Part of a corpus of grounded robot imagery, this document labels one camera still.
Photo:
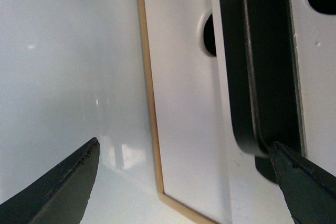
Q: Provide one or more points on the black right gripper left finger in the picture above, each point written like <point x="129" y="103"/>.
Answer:
<point x="61" y="195"/>

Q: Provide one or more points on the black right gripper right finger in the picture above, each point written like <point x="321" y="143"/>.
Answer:
<point x="309" y="190"/>

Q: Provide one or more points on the white drawer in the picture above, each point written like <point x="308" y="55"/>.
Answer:
<point x="188" y="106"/>
<point x="253" y="198"/>

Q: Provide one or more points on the wooden drawer cabinet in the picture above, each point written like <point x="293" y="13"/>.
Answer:
<point x="176" y="205"/>

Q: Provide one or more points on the black drawer handle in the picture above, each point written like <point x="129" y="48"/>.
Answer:
<point x="262" y="78"/>

